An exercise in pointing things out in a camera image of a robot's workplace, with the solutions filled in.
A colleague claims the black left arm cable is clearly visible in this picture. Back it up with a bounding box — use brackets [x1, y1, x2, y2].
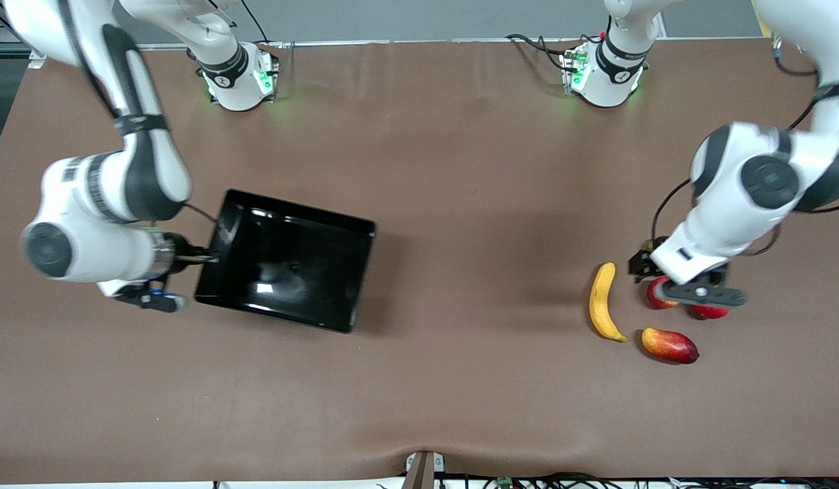
[650, 178, 694, 247]

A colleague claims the yellow banana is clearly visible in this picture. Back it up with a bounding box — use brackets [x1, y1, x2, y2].
[589, 261, 630, 344]

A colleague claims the black base cable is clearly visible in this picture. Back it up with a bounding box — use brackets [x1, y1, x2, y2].
[506, 33, 571, 73]
[236, 0, 286, 69]

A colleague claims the brown table mat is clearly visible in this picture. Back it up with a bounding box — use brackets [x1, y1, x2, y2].
[0, 37, 839, 484]

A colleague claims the black plastic box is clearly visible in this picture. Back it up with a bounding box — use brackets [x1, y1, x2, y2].
[193, 188, 377, 334]

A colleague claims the red yellow apple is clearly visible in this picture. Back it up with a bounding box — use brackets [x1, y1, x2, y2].
[646, 275, 679, 310]

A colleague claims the red yellow mango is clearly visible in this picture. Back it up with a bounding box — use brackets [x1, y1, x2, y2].
[641, 327, 700, 365]

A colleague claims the metal table clamp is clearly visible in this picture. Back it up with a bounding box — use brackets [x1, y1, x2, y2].
[401, 451, 447, 489]

